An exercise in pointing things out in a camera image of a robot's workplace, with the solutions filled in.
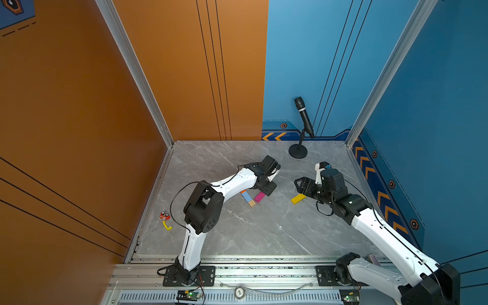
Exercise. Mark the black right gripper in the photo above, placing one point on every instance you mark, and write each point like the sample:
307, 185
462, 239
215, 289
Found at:
307, 182

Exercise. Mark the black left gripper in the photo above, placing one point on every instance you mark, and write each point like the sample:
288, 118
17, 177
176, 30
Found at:
270, 189

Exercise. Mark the yellow building block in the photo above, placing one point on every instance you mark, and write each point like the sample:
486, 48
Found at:
298, 198

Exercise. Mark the pink building block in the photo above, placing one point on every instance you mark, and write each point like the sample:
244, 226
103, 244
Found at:
258, 198

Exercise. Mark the blue building block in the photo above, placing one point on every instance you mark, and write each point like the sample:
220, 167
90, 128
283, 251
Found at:
247, 197

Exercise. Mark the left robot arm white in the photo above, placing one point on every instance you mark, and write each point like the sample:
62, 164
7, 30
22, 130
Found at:
203, 209

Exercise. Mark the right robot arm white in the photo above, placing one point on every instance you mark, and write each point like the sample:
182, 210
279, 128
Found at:
419, 279

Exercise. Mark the black microphone stand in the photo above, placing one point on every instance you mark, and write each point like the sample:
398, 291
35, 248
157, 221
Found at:
298, 151

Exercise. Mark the black microphone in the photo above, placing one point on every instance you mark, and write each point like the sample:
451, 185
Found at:
301, 107

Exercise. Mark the folded hand fan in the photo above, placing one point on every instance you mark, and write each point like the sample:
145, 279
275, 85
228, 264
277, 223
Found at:
373, 260

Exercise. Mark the right green circuit board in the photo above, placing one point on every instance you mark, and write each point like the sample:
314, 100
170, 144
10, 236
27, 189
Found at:
350, 297

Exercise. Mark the green circuit board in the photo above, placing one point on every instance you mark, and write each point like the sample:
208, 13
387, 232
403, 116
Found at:
189, 297
350, 297

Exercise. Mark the small red toy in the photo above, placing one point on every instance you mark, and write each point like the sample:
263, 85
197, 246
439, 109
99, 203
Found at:
165, 216

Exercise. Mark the small yellow hook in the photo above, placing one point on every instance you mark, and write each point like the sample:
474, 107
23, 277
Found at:
167, 227

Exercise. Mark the round silver disc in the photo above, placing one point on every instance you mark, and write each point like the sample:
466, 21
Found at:
239, 293

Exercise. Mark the left green circuit board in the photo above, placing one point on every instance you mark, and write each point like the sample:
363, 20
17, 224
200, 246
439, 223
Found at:
189, 297

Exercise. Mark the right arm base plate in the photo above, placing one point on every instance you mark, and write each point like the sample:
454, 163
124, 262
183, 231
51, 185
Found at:
326, 276

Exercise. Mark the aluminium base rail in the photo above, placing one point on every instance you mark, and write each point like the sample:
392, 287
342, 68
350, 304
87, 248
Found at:
267, 279

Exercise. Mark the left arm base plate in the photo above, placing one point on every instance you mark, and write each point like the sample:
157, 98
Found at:
178, 277

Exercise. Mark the aluminium corner post right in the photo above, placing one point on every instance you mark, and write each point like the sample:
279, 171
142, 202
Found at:
406, 40

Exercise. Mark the aluminium corner post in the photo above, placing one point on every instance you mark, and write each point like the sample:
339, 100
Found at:
406, 40
112, 19

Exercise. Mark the aluminium corner post left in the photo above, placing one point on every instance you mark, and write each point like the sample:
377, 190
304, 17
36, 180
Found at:
112, 19

